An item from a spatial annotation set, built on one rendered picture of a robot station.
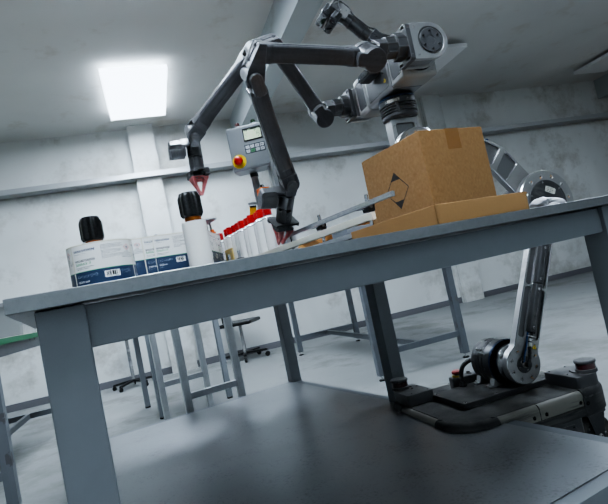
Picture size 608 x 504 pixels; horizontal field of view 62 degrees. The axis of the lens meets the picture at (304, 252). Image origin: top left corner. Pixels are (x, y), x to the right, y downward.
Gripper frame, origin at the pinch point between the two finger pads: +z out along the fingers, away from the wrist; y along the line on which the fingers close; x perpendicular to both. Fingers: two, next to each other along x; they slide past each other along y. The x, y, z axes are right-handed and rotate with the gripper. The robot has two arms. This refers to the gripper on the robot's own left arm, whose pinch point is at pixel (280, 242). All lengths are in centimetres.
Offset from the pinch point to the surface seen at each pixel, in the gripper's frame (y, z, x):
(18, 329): 91, 135, -151
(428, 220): 15, -52, 79
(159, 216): -72, 209, -412
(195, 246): 29.9, 1.4, -7.5
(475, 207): 5, -55, 81
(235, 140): -2, -21, -51
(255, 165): -7.1, -13.3, -40.6
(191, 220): 29.2, -5.2, -14.6
